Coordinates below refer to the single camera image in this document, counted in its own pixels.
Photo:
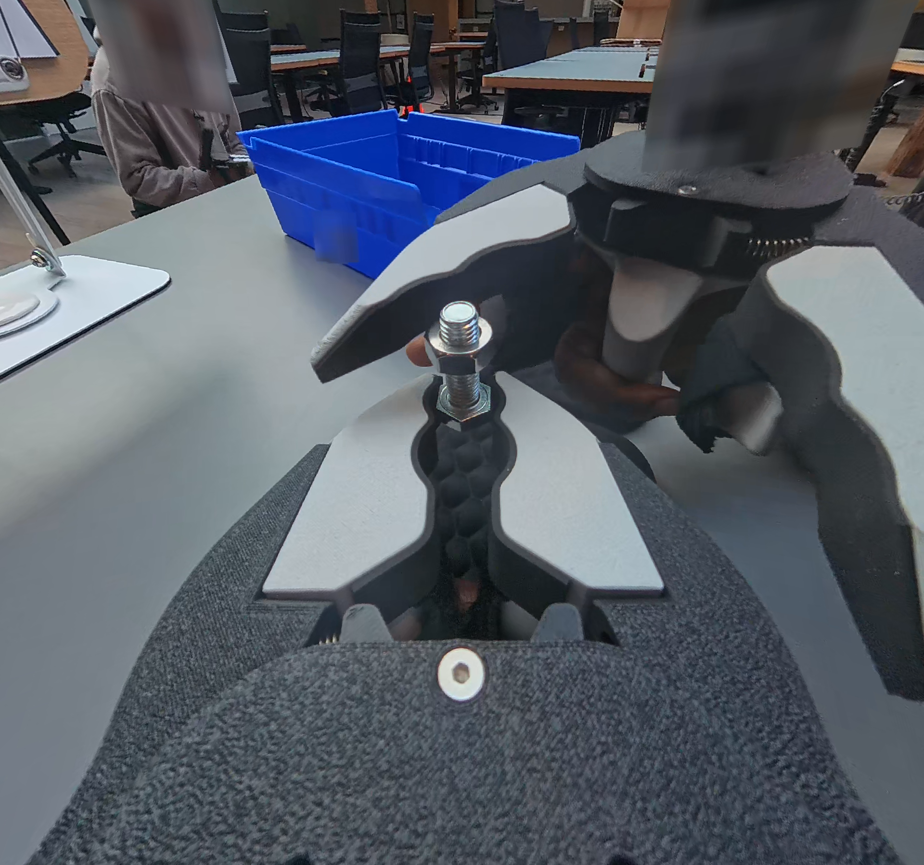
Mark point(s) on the black office chair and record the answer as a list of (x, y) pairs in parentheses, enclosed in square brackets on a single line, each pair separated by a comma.
[(65, 128), (520, 34), (361, 56), (421, 56), (252, 63)]

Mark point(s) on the printed instruction sheet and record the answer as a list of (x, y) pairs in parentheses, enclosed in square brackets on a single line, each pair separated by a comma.
[(21, 27)]

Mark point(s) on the black honeycomb wrist pad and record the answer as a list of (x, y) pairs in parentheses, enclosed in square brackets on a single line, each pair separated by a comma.
[(468, 489)]

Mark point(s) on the person's left hand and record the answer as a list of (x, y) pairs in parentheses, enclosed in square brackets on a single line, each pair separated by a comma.
[(466, 589)]

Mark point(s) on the brown cardboard box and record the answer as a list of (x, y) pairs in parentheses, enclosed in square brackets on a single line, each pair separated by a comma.
[(646, 13)]

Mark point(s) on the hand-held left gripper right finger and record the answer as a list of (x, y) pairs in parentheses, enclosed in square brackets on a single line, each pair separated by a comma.
[(570, 511)]

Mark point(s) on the red traffic cone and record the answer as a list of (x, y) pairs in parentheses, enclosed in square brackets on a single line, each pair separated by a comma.
[(410, 92)]

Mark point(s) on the silver hex bolt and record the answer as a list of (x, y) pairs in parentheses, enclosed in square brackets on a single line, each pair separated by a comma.
[(460, 316)]

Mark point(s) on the silver hex nut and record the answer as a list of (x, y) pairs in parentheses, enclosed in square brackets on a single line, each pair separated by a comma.
[(455, 354)]

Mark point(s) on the blue plastic bin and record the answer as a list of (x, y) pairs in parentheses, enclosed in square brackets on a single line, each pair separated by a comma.
[(317, 179)]

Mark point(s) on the person's right hand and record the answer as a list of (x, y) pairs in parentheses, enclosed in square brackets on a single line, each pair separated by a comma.
[(585, 374)]

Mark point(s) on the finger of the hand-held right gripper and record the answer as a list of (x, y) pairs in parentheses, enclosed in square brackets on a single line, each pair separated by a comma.
[(859, 316), (476, 237)]

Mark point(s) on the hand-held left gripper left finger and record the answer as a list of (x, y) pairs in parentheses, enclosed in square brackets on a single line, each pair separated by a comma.
[(346, 511)]

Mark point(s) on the grey background desk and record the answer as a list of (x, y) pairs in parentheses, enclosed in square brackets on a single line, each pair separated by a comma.
[(563, 74)]

